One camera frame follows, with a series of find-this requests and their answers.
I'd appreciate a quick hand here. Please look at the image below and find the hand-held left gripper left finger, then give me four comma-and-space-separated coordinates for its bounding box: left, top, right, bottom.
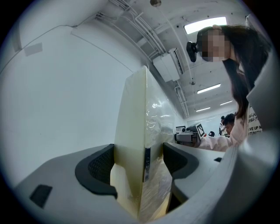
13, 143, 140, 224

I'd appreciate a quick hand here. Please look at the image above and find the person's right forearm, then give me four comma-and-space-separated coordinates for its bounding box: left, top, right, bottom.
198, 134, 240, 153

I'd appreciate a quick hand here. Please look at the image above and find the person's face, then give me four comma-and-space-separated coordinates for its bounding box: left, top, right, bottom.
202, 24, 241, 63

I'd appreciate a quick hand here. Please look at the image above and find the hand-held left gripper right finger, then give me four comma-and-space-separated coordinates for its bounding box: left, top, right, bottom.
163, 142, 228, 201

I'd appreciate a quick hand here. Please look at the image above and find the large rectangular ceiling light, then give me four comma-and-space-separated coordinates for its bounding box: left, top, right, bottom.
184, 17, 228, 35

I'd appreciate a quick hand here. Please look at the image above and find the thin wall cable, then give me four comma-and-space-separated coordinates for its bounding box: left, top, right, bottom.
0, 24, 76, 74

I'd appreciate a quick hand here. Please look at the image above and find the cream translucent folder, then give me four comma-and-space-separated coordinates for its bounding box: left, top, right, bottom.
110, 66, 177, 222

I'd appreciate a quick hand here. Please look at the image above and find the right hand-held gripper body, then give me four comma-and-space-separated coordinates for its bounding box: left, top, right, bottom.
174, 123, 207, 148

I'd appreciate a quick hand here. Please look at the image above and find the white ceiling pipe rack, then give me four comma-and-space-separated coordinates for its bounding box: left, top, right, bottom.
174, 84, 190, 119

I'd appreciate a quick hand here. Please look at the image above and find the black head-worn camera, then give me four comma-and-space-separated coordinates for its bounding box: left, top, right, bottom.
186, 29, 211, 63

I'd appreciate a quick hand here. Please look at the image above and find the white air conditioner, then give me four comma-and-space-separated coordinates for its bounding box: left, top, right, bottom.
168, 48, 185, 75

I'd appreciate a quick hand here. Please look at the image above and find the white ceiling conduit bundle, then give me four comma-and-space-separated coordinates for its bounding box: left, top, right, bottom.
95, 0, 167, 59

